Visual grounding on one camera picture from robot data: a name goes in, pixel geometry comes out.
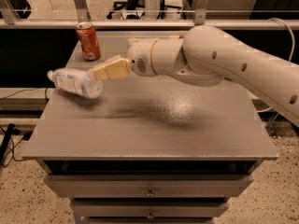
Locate grey drawer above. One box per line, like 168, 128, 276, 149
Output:
71, 199, 229, 219
44, 175, 253, 198

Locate black floor cables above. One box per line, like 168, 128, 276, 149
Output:
0, 123, 34, 169

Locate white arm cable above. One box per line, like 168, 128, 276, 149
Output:
256, 17, 296, 114

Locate brown chip bag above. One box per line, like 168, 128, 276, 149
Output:
127, 35, 183, 48

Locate upper grey drawer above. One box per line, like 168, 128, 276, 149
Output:
44, 175, 253, 198

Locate metal railing bar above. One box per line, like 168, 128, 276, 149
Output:
0, 19, 299, 30

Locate grey drawer cabinet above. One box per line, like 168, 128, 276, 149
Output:
21, 30, 279, 224

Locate orange soda can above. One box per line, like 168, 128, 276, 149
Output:
76, 21, 101, 61

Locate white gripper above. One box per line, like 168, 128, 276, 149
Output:
88, 42, 156, 81

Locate lower grey drawer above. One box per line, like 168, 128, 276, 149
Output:
71, 199, 229, 219

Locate clear plastic water bottle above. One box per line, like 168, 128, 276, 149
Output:
47, 68, 103, 99

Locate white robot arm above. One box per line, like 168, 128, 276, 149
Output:
88, 25, 299, 126

